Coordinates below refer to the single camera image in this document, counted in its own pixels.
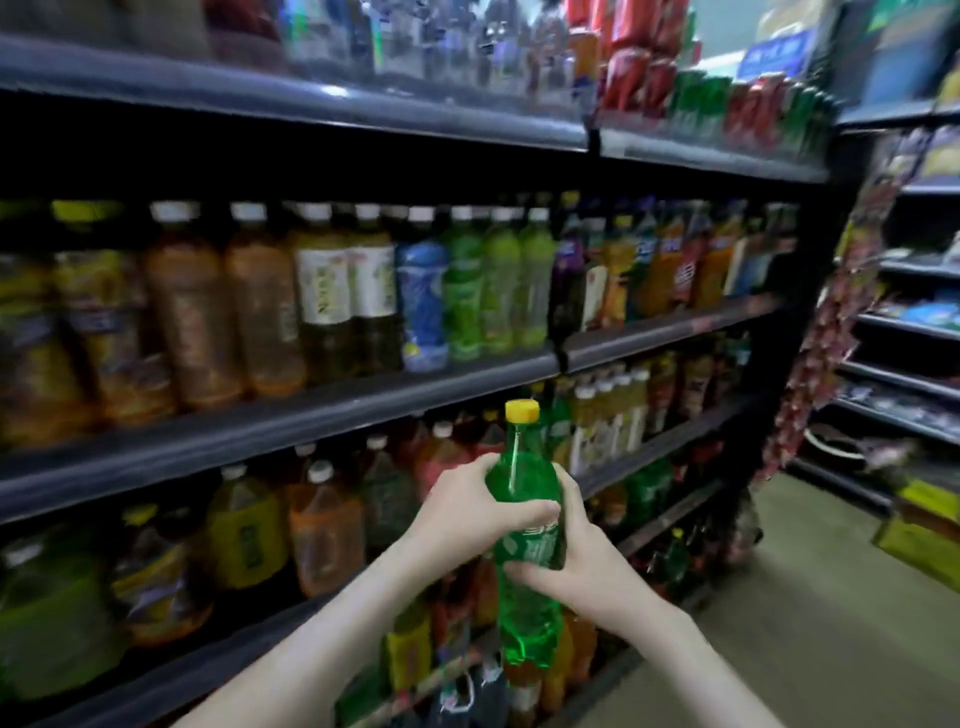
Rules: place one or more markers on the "person's right hand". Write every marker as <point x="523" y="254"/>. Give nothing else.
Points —
<point x="593" y="578"/>

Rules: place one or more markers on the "drinks shelf unit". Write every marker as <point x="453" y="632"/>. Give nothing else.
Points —
<point x="300" y="405"/>

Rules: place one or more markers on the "row of soda cans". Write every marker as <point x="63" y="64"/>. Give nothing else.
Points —
<point x="705" y="83"/>

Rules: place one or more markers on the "green display crate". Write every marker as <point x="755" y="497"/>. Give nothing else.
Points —
<point x="923" y="540"/>

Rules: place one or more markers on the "person's left hand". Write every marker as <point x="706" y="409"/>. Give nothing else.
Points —
<point x="458" y="518"/>

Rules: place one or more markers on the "green bottle yellow cap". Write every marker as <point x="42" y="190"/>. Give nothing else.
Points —
<point x="525" y="473"/>

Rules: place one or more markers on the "person's right forearm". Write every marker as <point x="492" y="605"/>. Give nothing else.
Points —
<point x="705" y="675"/>

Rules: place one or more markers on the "person's left forearm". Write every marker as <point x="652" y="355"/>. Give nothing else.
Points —
<point x="315" y="653"/>

